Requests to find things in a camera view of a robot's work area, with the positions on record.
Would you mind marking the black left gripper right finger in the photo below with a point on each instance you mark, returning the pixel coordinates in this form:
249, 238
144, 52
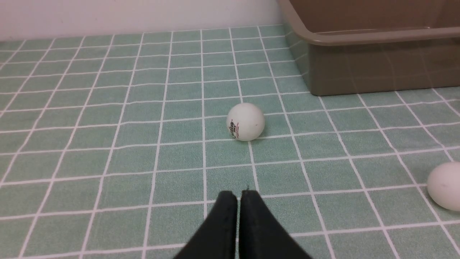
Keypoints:
261, 236

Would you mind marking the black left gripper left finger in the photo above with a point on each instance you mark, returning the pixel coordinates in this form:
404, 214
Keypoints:
215, 238

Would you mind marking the white ping-pong ball with logo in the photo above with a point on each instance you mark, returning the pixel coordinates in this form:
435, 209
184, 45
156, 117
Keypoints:
245, 122

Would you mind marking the plain white ping-pong ball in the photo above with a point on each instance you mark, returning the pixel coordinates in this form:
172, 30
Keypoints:
443, 185

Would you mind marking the green checkered tablecloth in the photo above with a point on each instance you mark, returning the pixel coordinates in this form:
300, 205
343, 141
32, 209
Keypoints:
116, 146

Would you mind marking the olive plastic storage bin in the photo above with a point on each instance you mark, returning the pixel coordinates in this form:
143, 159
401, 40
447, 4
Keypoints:
344, 47

